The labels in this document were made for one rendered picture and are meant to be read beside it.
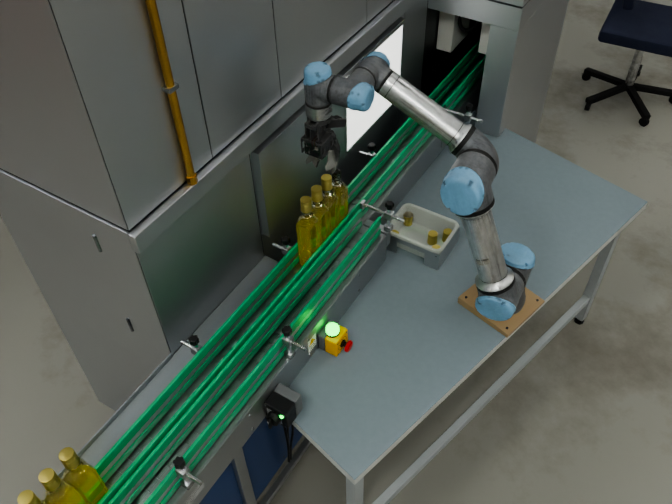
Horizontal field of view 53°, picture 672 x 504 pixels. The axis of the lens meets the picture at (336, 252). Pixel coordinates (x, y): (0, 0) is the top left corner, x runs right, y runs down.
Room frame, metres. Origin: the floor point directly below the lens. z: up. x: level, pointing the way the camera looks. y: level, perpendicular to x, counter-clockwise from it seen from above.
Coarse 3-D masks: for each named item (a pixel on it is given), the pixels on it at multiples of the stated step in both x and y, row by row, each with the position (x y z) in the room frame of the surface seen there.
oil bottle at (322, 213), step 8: (312, 208) 1.55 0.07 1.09; (320, 208) 1.55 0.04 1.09; (328, 208) 1.57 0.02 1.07; (320, 216) 1.53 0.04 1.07; (328, 216) 1.56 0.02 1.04; (320, 224) 1.53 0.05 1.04; (328, 224) 1.56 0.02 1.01; (320, 232) 1.53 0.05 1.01; (328, 232) 1.56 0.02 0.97; (320, 240) 1.53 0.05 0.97
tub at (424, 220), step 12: (408, 204) 1.82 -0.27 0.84; (420, 216) 1.79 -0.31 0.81; (432, 216) 1.76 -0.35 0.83; (444, 216) 1.75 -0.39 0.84; (396, 228) 1.75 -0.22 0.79; (408, 228) 1.77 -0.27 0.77; (420, 228) 1.76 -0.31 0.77; (432, 228) 1.76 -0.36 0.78; (444, 228) 1.73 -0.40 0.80; (456, 228) 1.69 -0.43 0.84; (408, 240) 1.64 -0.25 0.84; (420, 240) 1.70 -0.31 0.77
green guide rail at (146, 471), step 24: (360, 216) 1.66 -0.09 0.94; (336, 240) 1.53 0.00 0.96; (312, 264) 1.43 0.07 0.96; (288, 312) 1.29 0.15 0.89; (264, 336) 1.20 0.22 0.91; (240, 360) 1.10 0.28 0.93; (216, 384) 1.01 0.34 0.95; (192, 408) 0.93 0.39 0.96; (168, 432) 0.86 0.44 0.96; (168, 456) 0.83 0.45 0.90; (144, 480) 0.76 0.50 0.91
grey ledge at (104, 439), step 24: (264, 264) 1.51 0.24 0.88; (240, 288) 1.41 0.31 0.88; (216, 312) 1.31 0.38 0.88; (168, 360) 1.14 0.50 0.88; (144, 384) 1.05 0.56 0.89; (168, 384) 1.06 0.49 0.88; (120, 408) 0.98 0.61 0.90; (144, 408) 0.98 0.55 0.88; (96, 432) 0.91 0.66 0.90; (120, 432) 0.91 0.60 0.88; (96, 456) 0.85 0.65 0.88
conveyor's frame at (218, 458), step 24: (432, 144) 2.14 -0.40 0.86; (408, 168) 1.98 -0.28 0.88; (384, 192) 1.85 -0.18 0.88; (384, 240) 1.62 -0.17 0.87; (360, 264) 1.50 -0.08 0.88; (360, 288) 1.48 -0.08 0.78; (336, 312) 1.35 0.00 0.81; (312, 336) 1.24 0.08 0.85; (288, 360) 1.13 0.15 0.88; (264, 384) 1.05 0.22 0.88; (288, 384) 1.12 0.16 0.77; (264, 408) 1.02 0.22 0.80; (240, 432) 0.93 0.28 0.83; (216, 456) 0.84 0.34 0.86; (216, 480) 0.82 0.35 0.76
